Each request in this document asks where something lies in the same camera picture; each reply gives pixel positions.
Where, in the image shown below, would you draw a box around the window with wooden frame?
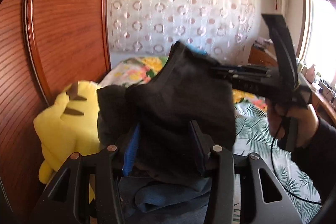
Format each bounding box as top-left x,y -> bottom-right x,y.
298,0 -> 335,89

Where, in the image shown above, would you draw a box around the yellow plush toy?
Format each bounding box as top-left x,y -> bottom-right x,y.
34,81 -> 101,184

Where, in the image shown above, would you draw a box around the palm leaf bed cover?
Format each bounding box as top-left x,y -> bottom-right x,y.
233,101 -> 321,223

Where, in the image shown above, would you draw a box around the wooden headboard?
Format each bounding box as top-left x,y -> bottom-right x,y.
1,0 -> 110,223

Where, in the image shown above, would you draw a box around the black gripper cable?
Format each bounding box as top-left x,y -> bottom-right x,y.
270,113 -> 322,205

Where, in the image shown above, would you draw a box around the person right hand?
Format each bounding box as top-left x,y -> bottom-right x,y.
265,98 -> 319,147

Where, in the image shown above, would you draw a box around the circle pattern lace curtain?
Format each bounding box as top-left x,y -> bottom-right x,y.
107,0 -> 255,64

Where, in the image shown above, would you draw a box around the blue denim jeans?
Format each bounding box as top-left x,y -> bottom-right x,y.
118,177 -> 211,223

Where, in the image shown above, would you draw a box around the floral blanket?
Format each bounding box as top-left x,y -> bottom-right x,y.
99,56 -> 268,113

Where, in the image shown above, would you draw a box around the blue tissue box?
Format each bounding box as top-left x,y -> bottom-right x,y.
187,44 -> 207,55

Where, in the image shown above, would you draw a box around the long wooden cabinet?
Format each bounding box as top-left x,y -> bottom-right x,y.
248,45 -> 336,125

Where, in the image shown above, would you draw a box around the right forearm dark sleeve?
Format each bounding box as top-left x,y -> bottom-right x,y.
291,118 -> 336,202

